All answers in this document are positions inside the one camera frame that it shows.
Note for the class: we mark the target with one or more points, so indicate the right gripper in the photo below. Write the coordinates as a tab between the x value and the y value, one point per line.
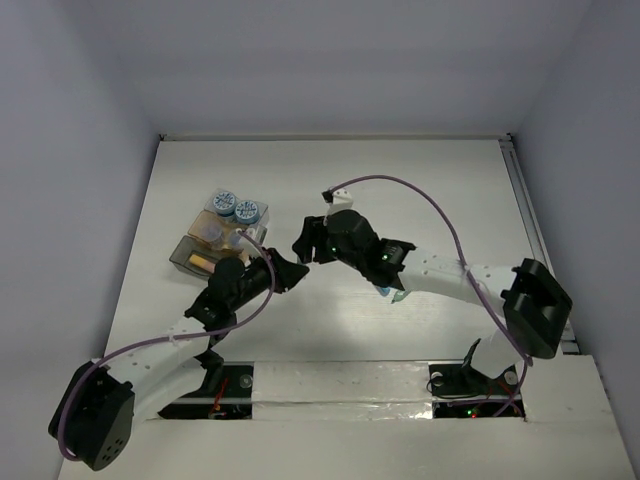
314	231

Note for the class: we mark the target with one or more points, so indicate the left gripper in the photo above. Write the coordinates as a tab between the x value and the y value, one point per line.
275	273

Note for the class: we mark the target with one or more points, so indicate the purple clip jar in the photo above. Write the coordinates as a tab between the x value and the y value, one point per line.
211	234

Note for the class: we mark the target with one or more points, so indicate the blue splash label jar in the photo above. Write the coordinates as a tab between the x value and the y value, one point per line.
223	203

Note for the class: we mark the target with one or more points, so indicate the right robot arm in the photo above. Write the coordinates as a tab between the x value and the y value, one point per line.
527	303

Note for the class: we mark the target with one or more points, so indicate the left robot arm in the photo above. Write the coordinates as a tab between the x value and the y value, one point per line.
106	397

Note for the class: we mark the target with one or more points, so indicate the grey plastic bin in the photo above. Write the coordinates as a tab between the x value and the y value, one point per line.
184	249

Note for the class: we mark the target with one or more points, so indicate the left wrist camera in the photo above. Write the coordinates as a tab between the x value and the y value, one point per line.
249	243

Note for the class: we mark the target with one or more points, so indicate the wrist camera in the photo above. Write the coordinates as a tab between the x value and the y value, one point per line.
249	243
337	200

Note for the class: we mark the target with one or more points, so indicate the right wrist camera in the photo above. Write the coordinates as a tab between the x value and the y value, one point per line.
337	200

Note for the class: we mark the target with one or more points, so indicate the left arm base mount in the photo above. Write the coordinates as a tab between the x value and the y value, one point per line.
226	394

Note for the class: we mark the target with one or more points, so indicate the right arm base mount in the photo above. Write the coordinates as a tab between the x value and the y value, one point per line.
458	391

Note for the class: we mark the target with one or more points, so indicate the aluminium side rail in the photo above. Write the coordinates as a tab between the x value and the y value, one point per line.
568	343

